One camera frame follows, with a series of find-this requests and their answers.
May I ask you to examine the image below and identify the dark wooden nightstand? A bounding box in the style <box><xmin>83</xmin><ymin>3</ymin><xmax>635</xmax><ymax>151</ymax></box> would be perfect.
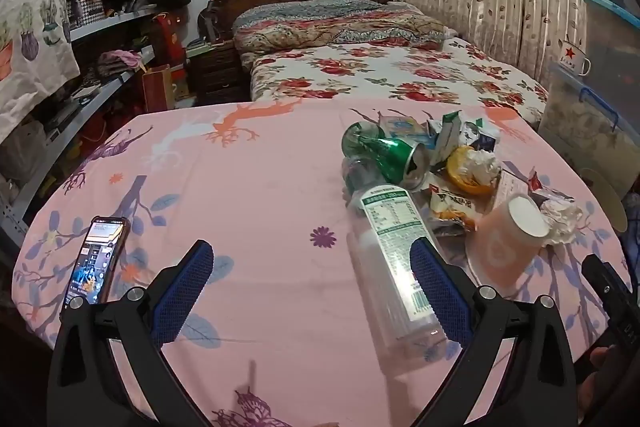
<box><xmin>187</xmin><ymin>41</ymin><xmax>251</xmax><ymax>108</ymax></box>

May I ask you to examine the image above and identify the white plant print cloth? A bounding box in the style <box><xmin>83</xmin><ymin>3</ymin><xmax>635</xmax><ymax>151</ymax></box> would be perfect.
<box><xmin>0</xmin><ymin>0</ymin><xmax>82</xmax><ymax>128</ymax></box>

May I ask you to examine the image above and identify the white enamel mug red star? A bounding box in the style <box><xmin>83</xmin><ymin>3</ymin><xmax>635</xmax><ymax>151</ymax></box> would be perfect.
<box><xmin>557</xmin><ymin>39</ymin><xmax>592</xmax><ymax>76</ymax></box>

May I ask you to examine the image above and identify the floral bed sheet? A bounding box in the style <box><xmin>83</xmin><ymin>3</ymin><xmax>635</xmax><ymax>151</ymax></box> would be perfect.
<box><xmin>250</xmin><ymin>38</ymin><xmax>549</xmax><ymax>126</ymax></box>

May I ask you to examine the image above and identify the white orange snack packet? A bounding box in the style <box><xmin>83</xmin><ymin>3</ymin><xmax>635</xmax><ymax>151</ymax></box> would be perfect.
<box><xmin>430</xmin><ymin>183</ymin><xmax>482</xmax><ymax>234</ymax></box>

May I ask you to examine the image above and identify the storage box with blue handle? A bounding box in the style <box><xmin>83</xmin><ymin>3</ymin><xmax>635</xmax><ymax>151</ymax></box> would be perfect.
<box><xmin>537</xmin><ymin>59</ymin><xmax>640</xmax><ymax>174</ymax></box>

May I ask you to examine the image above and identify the large white tissue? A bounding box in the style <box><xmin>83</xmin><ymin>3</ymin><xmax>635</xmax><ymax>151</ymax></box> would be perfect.
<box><xmin>539</xmin><ymin>198</ymin><xmax>586</xmax><ymax>249</ymax></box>

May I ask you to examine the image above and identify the small white tissue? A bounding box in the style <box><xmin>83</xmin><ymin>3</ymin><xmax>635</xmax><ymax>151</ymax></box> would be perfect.
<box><xmin>465</xmin><ymin>149</ymin><xmax>502</xmax><ymax>186</ymax></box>

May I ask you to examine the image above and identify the black smartphone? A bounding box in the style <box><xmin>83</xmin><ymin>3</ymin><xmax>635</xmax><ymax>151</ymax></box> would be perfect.
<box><xmin>62</xmin><ymin>216</ymin><xmax>132</xmax><ymax>308</ymax></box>

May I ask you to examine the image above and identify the beige waste basket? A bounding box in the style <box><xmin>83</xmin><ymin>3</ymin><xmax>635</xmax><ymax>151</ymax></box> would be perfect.
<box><xmin>585</xmin><ymin>168</ymin><xmax>629</xmax><ymax>234</ymax></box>

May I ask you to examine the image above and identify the crushed clear green bottle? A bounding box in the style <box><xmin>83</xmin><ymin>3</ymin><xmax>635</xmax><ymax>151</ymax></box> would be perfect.
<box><xmin>341</xmin><ymin>121</ymin><xmax>396</xmax><ymax>202</ymax></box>

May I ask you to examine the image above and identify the crushed green white carton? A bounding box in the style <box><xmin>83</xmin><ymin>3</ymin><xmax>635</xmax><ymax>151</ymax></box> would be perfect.
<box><xmin>426</xmin><ymin>111</ymin><xmax>464</xmax><ymax>168</ymax></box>

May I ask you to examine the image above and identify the orange peel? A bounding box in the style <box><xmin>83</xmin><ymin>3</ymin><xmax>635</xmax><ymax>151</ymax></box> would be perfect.
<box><xmin>446</xmin><ymin>146</ymin><xmax>501</xmax><ymax>198</ymax></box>

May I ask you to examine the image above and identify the pink cloth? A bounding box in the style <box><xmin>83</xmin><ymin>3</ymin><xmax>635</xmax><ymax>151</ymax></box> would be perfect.
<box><xmin>96</xmin><ymin>49</ymin><xmax>142</xmax><ymax>78</ymax></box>

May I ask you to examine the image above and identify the red gift bag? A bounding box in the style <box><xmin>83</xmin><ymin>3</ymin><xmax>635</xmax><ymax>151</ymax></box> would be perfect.
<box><xmin>151</xmin><ymin>13</ymin><xmax>189</xmax><ymax>68</ymax></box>

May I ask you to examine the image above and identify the brown paper bag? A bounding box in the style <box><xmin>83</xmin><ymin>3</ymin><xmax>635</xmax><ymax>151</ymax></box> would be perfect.
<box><xmin>141</xmin><ymin>64</ymin><xmax>177</xmax><ymax>112</ymax></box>

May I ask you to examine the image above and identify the person's right hand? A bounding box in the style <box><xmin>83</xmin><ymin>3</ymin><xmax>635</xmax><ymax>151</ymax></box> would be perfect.
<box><xmin>576</xmin><ymin>346</ymin><xmax>610</xmax><ymax>418</ymax></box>

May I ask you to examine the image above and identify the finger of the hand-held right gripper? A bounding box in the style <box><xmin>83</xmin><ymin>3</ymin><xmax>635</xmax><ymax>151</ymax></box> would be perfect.
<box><xmin>581</xmin><ymin>252</ymin><xmax>636</xmax><ymax>348</ymax></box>

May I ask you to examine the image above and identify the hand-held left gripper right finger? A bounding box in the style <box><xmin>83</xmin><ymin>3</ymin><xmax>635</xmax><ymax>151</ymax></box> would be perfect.
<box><xmin>409</xmin><ymin>237</ymin><xmax>583</xmax><ymax>427</ymax></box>

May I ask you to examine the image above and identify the pink paper cup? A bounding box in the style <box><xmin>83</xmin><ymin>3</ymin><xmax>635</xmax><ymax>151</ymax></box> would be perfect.
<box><xmin>465</xmin><ymin>193</ymin><xmax>551</xmax><ymax>290</ymax></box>

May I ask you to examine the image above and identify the white carton with blue print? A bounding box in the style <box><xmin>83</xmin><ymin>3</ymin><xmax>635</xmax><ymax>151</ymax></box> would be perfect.
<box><xmin>379</xmin><ymin>114</ymin><xmax>432</xmax><ymax>144</ymax></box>

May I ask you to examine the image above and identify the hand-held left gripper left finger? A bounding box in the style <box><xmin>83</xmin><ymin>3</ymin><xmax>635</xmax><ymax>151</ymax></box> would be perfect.
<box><xmin>47</xmin><ymin>238</ymin><xmax>216</xmax><ymax>427</ymax></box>

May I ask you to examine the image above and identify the green drink can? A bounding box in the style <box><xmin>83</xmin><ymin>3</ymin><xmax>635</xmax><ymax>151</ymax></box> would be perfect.
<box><xmin>372</xmin><ymin>138</ymin><xmax>432</xmax><ymax>192</ymax></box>

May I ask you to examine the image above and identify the blue white milk carton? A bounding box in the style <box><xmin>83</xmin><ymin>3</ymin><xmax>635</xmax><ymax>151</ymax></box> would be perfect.
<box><xmin>461</xmin><ymin>118</ymin><xmax>501</xmax><ymax>154</ymax></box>

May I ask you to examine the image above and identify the floral patchwork quilt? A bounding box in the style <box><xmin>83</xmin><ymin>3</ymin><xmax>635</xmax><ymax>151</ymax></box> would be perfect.
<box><xmin>232</xmin><ymin>0</ymin><xmax>457</xmax><ymax>56</ymax></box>

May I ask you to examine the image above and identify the clear labelled plastic bottle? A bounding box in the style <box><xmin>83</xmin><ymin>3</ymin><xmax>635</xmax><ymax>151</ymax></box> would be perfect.
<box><xmin>346</xmin><ymin>183</ymin><xmax>449</xmax><ymax>375</ymax></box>

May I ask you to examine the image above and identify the pink printed tablecloth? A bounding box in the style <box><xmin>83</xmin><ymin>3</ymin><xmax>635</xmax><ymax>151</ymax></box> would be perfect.
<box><xmin>11</xmin><ymin>99</ymin><xmax>632</xmax><ymax>427</ymax></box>

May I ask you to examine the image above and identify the grey metal shelf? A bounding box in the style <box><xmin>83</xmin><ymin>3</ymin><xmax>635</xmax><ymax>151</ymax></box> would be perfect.
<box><xmin>0</xmin><ymin>2</ymin><xmax>167</xmax><ymax>249</ymax></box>

